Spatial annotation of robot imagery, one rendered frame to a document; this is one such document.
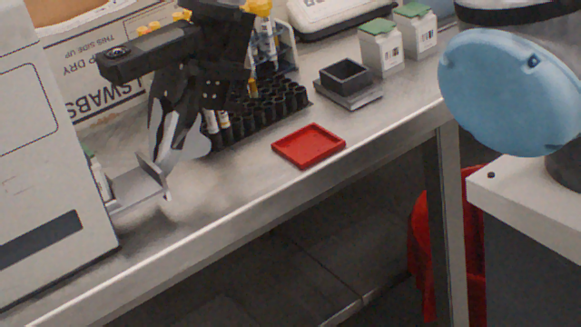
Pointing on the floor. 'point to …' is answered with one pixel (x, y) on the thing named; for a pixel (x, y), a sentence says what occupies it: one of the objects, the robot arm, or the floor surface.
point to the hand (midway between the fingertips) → (156, 168)
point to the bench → (282, 214)
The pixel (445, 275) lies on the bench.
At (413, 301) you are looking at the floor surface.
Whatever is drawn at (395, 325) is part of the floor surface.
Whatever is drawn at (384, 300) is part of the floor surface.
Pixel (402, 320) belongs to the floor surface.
